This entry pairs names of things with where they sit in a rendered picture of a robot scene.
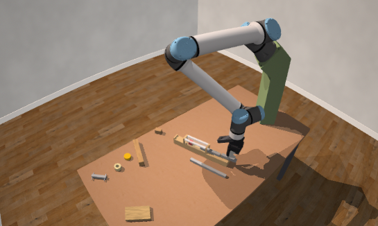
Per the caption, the light wooden batten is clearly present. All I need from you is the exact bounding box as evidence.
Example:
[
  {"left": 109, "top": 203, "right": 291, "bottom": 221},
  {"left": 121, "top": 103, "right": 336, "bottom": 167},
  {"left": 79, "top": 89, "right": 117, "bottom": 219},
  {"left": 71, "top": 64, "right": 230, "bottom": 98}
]
[{"left": 133, "top": 139, "right": 144, "bottom": 166}]

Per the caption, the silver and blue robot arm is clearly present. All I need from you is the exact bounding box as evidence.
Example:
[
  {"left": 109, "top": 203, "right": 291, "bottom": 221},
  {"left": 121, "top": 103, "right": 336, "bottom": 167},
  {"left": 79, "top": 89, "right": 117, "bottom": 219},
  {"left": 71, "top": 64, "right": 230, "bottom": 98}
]
[{"left": 164, "top": 18, "right": 281, "bottom": 143}]

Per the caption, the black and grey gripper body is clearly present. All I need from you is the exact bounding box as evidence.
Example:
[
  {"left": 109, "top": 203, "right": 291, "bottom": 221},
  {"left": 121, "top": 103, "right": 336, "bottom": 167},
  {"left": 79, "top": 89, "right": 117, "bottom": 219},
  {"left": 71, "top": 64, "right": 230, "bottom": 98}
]
[{"left": 227, "top": 137, "right": 245, "bottom": 154}]

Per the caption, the cream roll of tape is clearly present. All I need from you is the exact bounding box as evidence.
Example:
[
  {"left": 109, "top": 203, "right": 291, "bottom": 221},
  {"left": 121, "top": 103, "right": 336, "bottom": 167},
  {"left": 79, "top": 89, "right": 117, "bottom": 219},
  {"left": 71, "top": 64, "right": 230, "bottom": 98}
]
[{"left": 114, "top": 164, "right": 121, "bottom": 171}]

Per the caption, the orange short cylinder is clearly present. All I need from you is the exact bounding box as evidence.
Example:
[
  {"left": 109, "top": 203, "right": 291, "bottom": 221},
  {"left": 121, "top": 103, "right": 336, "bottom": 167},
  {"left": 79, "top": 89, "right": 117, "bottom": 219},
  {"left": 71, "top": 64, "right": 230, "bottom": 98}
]
[{"left": 124, "top": 153, "right": 131, "bottom": 160}]

